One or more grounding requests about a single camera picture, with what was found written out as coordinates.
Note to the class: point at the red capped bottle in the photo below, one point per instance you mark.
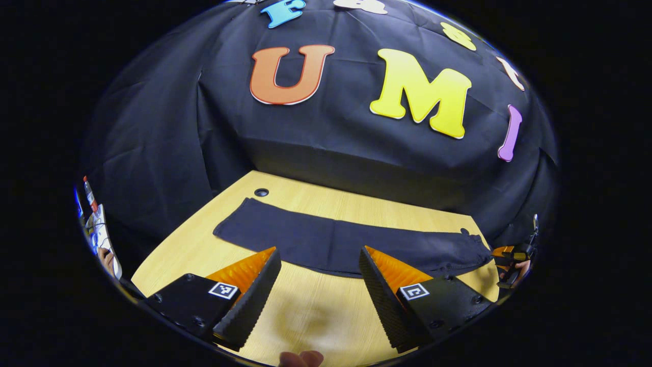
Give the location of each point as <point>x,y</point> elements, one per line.
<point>90,196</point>

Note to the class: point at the white table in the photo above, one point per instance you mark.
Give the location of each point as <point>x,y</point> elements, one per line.
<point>99,229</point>

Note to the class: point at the black backdrop cloth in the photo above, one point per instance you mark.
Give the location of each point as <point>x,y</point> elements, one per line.
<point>331,132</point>

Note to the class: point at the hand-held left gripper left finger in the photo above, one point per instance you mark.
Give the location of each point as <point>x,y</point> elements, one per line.
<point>254,300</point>

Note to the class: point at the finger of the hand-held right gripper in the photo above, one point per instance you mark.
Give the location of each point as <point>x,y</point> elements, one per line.
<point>503,251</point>

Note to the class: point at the dark blue jeans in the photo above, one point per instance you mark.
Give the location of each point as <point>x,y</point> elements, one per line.
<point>331,244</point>

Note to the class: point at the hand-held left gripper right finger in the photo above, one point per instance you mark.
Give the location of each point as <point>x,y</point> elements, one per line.
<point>379,300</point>

